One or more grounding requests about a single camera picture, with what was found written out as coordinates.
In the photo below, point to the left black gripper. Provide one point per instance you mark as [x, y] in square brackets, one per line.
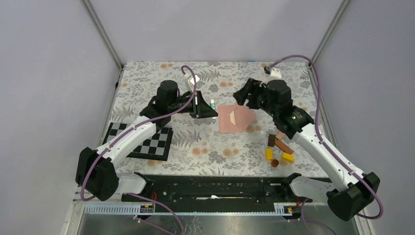
[204, 110]

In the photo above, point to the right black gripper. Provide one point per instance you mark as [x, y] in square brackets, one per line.
[241, 95]

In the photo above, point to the green white glue stick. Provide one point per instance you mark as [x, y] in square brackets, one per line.
[212, 104]

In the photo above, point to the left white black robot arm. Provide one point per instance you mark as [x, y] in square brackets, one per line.
[96, 167]

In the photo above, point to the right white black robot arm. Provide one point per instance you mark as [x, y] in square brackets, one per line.
[350, 189]

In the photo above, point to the floral patterned table mat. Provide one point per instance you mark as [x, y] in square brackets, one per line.
[198, 147]

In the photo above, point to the dark brown wooden block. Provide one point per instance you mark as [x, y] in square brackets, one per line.
[271, 140]

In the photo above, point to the light wooden block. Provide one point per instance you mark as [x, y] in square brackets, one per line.
[280, 135]

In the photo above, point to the reddish brown wooden block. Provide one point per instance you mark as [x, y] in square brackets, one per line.
[283, 147]

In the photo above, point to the yellow block near front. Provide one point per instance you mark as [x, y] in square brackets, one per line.
[269, 154]

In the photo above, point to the yellow block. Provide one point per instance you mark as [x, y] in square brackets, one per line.
[269, 154]
[288, 157]

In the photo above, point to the black grey checkerboard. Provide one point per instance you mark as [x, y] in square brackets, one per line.
[154, 148]

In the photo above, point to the small brown wooden cylinder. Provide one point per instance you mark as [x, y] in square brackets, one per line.
[274, 163]

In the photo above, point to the yellow block right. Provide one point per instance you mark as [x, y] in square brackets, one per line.
[288, 157]

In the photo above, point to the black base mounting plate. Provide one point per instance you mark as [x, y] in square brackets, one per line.
[218, 194]

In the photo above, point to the right aluminium frame post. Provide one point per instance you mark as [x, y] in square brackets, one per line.
[332, 26]

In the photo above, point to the aluminium frame post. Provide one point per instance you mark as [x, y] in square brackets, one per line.
[332, 26]
[102, 33]

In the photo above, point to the white slotted cable duct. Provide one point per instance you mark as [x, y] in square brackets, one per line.
[277, 210]

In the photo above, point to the left aluminium frame post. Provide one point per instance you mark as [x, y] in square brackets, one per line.
[102, 33]

